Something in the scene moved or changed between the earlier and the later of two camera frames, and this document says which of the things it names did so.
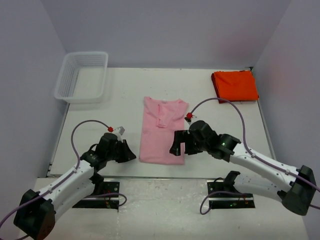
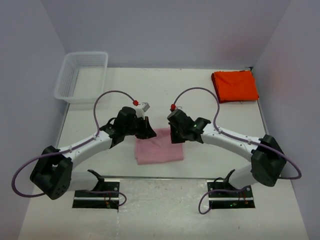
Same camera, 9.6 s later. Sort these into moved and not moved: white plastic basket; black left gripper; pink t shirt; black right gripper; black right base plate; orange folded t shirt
Moved: black right gripper; pink t shirt; black left gripper
Not moved: black right base plate; white plastic basket; orange folded t shirt
